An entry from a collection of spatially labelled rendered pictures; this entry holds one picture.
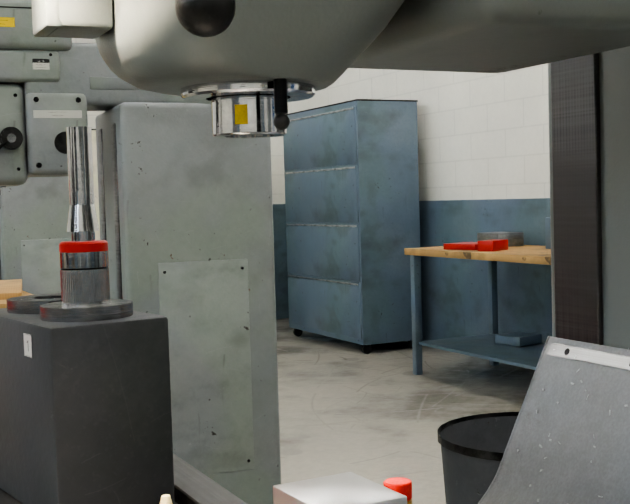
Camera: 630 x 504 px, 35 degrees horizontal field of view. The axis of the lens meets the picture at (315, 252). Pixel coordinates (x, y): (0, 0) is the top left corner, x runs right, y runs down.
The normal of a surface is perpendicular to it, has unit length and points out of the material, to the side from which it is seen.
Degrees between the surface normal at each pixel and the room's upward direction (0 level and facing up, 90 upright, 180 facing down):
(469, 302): 90
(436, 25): 135
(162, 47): 128
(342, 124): 90
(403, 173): 90
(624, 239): 90
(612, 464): 63
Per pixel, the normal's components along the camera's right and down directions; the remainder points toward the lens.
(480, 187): -0.90, 0.05
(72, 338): 0.58, 0.03
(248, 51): 0.38, 0.58
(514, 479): -0.75, -0.49
